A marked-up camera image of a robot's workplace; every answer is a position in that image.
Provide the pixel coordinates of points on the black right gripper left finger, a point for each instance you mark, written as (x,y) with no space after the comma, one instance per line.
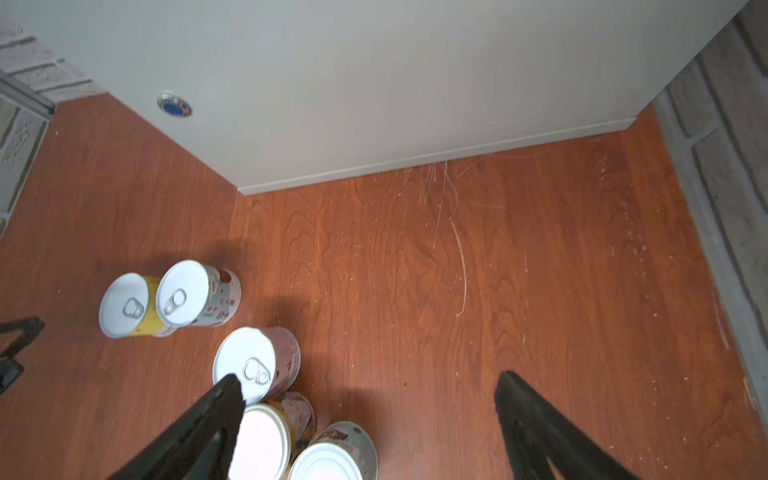
(200,444)

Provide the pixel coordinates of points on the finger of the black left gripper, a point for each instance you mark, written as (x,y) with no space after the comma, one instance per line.
(10,371)
(28,329)

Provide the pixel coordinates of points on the orange can white lid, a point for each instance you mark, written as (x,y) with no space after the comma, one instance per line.
(272,434)

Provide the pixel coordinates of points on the yellow label can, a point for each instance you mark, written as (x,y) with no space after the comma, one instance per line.
(128,308)

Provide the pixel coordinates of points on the grey metal cabinet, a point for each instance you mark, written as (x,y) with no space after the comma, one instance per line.
(291,93)

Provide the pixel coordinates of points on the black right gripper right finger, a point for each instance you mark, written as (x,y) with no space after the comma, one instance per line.
(540,440)

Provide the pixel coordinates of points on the white grey label can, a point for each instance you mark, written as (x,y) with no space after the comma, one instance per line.
(193,294)

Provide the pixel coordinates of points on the pink label can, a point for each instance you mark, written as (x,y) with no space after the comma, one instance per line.
(265,361)

